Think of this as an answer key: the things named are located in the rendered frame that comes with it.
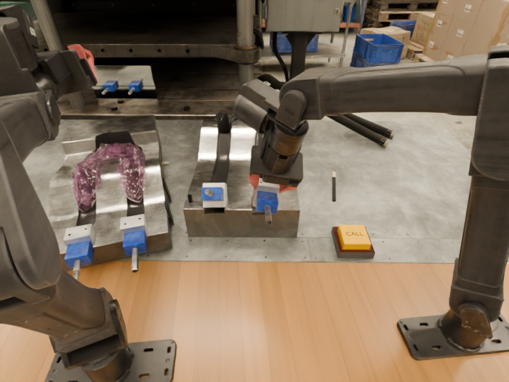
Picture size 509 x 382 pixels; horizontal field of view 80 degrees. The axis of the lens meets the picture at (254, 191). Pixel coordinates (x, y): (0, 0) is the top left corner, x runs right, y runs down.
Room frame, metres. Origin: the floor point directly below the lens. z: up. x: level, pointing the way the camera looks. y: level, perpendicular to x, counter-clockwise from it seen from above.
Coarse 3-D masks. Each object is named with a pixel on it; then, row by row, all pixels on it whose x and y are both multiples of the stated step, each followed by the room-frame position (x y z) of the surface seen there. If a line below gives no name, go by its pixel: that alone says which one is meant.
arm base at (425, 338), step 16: (400, 320) 0.29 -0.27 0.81; (416, 320) 0.29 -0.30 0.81; (432, 320) 0.29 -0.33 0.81; (448, 320) 0.27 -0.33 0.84; (496, 320) 0.25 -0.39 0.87; (416, 336) 0.26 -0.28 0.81; (432, 336) 0.26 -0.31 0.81; (448, 336) 0.25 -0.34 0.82; (464, 336) 0.24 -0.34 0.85; (480, 336) 0.23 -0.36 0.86; (496, 336) 0.26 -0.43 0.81; (416, 352) 0.23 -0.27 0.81; (432, 352) 0.23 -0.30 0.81; (448, 352) 0.23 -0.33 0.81; (464, 352) 0.23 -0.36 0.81; (480, 352) 0.23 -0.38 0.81; (496, 352) 0.23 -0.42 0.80
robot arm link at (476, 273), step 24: (480, 192) 0.29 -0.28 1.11; (504, 192) 0.27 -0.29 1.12; (480, 216) 0.28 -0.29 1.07; (504, 216) 0.27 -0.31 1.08; (480, 240) 0.27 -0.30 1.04; (504, 240) 0.26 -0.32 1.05; (456, 264) 0.31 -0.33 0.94; (480, 264) 0.27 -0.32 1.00; (504, 264) 0.26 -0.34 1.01; (456, 288) 0.26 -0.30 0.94; (480, 288) 0.25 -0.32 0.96; (456, 312) 0.25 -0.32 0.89
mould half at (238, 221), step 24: (216, 120) 0.85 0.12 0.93; (216, 144) 0.75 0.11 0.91; (240, 144) 0.75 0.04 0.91; (240, 168) 0.66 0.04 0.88; (192, 192) 0.56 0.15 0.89; (240, 192) 0.56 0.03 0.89; (288, 192) 0.56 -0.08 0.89; (192, 216) 0.50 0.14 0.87; (216, 216) 0.50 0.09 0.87; (240, 216) 0.50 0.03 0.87; (264, 216) 0.50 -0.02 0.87; (288, 216) 0.49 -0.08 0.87
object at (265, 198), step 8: (264, 184) 0.51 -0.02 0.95; (272, 184) 0.52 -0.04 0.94; (256, 192) 0.50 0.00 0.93; (264, 192) 0.50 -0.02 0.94; (272, 192) 0.50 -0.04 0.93; (256, 200) 0.48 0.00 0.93; (264, 200) 0.47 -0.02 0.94; (272, 200) 0.47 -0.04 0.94; (256, 208) 0.46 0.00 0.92; (264, 208) 0.45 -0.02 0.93; (272, 208) 0.46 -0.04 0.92
